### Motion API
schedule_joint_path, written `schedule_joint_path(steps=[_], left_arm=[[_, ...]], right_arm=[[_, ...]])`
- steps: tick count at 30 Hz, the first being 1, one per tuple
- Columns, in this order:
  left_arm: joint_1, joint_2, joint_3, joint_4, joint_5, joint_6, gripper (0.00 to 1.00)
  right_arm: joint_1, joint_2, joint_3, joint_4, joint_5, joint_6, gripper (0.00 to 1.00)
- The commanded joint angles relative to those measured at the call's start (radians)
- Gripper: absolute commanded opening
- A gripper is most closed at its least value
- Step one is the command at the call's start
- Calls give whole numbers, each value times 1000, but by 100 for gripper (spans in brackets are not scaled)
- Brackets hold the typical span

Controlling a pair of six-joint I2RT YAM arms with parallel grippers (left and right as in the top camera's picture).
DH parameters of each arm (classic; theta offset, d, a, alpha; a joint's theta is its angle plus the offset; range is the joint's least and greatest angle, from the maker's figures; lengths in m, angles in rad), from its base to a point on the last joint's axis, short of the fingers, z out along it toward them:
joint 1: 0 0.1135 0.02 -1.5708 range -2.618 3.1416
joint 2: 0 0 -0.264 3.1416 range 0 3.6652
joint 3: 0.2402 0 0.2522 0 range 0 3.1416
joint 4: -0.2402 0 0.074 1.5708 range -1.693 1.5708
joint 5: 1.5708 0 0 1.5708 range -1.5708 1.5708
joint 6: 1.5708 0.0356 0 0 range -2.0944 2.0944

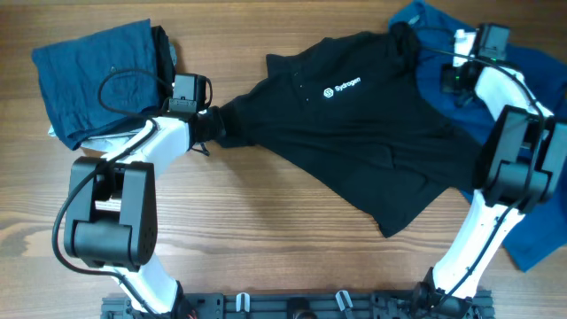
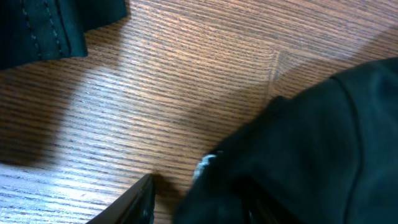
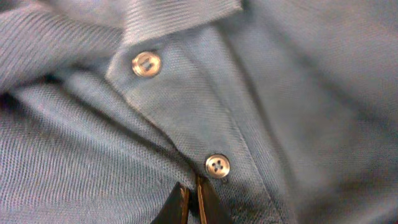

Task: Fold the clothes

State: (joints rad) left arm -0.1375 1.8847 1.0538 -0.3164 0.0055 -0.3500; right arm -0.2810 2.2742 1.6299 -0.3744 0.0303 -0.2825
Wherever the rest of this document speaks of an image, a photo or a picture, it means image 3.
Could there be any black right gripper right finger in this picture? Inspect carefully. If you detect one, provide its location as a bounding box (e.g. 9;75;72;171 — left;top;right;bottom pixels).
196;176;233;224

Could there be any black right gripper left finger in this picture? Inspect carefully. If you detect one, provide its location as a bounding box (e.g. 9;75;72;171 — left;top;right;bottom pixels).
151;182;190;224

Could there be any blue polo shirt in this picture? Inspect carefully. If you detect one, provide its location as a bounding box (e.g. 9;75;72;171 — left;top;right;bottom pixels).
1;0;397;223

